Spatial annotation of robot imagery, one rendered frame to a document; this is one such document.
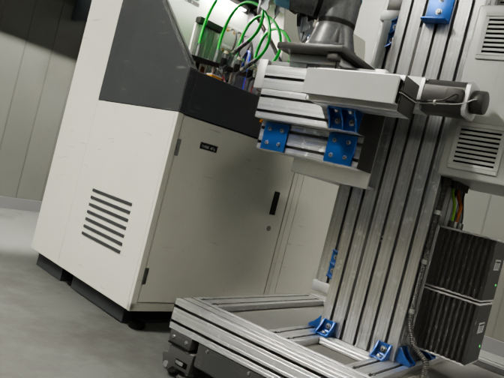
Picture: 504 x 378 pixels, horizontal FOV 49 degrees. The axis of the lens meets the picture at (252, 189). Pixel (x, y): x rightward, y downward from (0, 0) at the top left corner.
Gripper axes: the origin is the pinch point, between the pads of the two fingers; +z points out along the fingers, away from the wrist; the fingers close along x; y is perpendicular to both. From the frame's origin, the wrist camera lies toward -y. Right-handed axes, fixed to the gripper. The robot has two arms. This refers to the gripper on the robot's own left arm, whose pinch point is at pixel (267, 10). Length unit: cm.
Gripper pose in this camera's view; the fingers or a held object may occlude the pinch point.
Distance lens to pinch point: 231.0
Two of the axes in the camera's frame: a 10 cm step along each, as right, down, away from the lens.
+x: 8.6, -0.2, 5.2
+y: 3.3, 7.9, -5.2
